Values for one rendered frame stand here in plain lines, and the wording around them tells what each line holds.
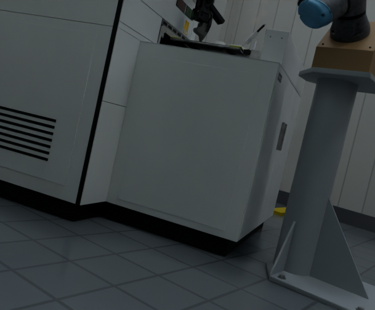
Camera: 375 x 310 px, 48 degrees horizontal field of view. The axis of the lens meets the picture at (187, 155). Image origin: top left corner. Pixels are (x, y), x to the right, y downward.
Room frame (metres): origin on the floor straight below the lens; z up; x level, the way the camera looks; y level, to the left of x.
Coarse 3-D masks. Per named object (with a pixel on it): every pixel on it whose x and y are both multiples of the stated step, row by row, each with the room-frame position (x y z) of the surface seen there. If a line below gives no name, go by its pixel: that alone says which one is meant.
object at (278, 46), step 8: (272, 32) 1.78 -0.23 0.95; (280, 32) 1.76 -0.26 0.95; (288, 32) 1.75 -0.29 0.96; (264, 40) 1.78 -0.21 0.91; (272, 40) 1.77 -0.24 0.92; (280, 40) 1.76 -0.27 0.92; (288, 40) 1.78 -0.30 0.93; (264, 48) 1.78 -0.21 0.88; (272, 48) 1.77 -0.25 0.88; (280, 48) 1.76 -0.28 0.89; (288, 48) 1.82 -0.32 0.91; (264, 56) 1.78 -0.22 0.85; (272, 56) 1.77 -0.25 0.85; (280, 56) 1.76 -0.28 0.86; (288, 56) 1.86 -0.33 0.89; (296, 56) 2.07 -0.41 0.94; (280, 64) 1.75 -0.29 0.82; (288, 64) 1.91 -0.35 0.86; (296, 64) 2.12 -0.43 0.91; (288, 72) 1.95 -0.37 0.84; (296, 72) 2.18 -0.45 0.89; (296, 80) 2.25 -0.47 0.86
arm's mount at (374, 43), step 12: (372, 24) 1.75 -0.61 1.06; (324, 36) 1.76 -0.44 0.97; (372, 36) 1.68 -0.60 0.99; (324, 48) 1.70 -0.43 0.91; (336, 48) 1.67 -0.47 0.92; (348, 48) 1.65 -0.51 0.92; (360, 48) 1.63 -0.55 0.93; (372, 48) 1.61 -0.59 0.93; (324, 60) 1.69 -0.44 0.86; (336, 60) 1.67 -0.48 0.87; (348, 60) 1.64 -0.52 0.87; (360, 60) 1.62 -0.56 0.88; (372, 60) 1.60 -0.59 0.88; (372, 72) 1.64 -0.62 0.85
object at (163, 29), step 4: (160, 28) 2.06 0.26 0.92; (164, 28) 2.08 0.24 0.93; (160, 32) 2.06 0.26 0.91; (164, 32) 2.09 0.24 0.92; (168, 32) 2.12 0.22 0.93; (160, 36) 2.06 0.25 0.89; (168, 36) 2.17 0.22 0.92; (172, 36) 2.18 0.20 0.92; (176, 36) 2.22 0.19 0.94; (160, 40) 2.06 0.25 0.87
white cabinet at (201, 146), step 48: (144, 48) 1.90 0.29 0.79; (144, 96) 1.88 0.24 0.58; (192, 96) 1.80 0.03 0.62; (240, 96) 1.73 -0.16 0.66; (288, 96) 2.11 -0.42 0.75; (144, 144) 1.86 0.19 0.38; (192, 144) 1.79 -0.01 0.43; (240, 144) 1.72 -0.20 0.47; (288, 144) 2.51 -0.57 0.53; (144, 192) 1.84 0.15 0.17; (192, 192) 1.77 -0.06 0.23; (240, 192) 1.71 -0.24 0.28; (192, 240) 1.79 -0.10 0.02; (240, 240) 1.99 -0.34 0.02
